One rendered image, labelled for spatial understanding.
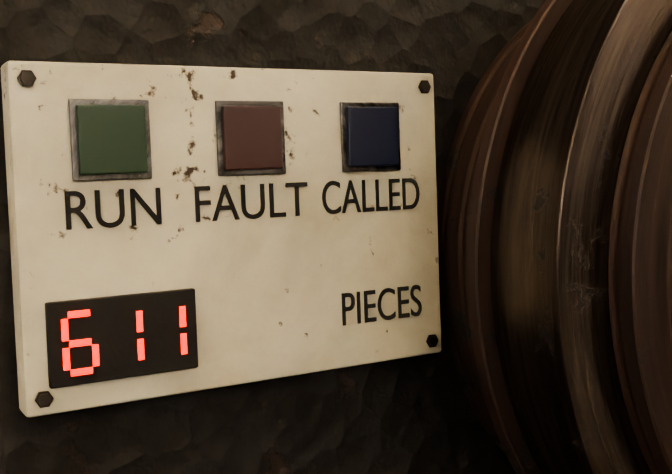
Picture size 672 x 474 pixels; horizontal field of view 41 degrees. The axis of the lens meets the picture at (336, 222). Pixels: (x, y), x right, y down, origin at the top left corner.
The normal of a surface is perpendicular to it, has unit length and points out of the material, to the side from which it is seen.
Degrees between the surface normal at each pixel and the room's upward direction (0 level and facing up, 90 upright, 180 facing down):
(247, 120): 90
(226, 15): 90
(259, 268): 90
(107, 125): 90
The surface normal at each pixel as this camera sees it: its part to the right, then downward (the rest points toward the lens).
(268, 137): 0.50, 0.03
